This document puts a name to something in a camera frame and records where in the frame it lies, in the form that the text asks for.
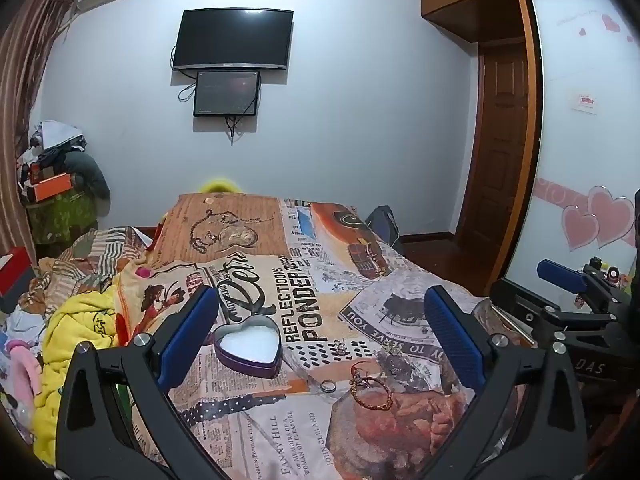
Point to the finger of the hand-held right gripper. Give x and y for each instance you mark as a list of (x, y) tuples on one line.
[(520, 305), (562, 275)]

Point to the small black wall monitor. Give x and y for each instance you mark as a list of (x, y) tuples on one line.
[(226, 92)]

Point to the wooden overhead cabinet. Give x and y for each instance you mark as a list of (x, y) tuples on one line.
[(465, 0)]

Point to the red box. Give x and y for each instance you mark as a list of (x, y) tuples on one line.
[(15, 277)]

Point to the pile of clothes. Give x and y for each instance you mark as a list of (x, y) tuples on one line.
[(82, 180)]

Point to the newspaper print blanket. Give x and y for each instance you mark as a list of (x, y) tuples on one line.
[(320, 270)]

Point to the black wall television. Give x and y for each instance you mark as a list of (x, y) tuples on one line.
[(232, 37)]

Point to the striped patterned blanket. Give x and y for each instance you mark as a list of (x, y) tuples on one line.
[(95, 255)]

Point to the brown striped curtain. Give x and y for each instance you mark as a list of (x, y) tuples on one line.
[(25, 85)]

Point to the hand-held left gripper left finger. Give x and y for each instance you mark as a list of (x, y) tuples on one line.
[(192, 332)]

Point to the brown wooden door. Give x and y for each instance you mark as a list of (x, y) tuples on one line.
[(500, 150)]

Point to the blue backpack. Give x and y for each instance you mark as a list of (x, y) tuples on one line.
[(382, 222)]

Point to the orange box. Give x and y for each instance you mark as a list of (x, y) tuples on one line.
[(50, 187)]

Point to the pink cloth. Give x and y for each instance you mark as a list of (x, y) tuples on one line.
[(25, 375)]

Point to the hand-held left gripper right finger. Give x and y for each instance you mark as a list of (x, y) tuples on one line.
[(450, 332)]

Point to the small silver earring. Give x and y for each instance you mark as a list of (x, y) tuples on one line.
[(340, 348)]

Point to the purple heart-shaped tin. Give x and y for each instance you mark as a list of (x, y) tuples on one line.
[(250, 357)]

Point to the yellow round object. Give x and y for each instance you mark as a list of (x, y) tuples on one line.
[(218, 186)]

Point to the white heart-decorated wardrobe door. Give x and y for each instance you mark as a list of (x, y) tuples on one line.
[(585, 160)]

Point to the yellow blanket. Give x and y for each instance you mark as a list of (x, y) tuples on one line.
[(65, 340)]

